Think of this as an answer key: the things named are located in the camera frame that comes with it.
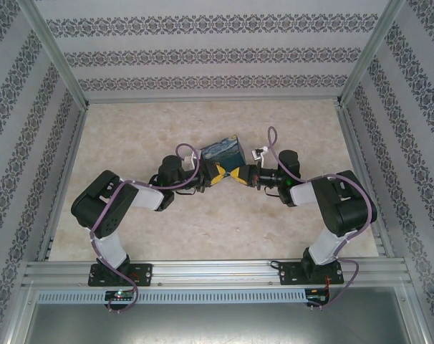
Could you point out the starry night print lock box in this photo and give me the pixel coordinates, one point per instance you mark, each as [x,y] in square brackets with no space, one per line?
[222,150]

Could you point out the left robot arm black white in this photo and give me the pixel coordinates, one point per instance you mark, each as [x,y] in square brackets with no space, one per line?
[106,215]

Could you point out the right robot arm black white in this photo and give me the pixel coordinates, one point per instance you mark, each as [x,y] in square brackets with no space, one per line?
[346,211]

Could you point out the grey metal sheet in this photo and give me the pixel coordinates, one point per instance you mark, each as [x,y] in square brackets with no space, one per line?
[217,326]

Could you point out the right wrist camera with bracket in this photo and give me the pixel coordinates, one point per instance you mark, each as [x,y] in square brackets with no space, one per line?
[259,153]

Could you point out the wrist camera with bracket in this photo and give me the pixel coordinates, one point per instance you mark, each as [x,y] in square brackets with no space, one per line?
[192,158]
[259,153]

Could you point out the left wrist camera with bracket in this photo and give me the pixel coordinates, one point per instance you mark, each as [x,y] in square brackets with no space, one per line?
[192,158]

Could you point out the aluminium side rail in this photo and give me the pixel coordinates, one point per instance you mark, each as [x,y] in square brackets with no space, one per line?
[68,161]
[362,150]

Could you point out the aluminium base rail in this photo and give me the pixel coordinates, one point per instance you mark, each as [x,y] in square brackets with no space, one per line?
[217,272]

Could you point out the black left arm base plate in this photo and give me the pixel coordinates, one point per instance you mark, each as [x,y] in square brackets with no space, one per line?
[143,274]

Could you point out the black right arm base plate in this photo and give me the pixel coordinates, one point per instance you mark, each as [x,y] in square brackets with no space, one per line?
[290,274]

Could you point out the aluminium frame post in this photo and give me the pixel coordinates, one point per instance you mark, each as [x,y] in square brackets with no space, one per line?
[56,50]
[372,50]

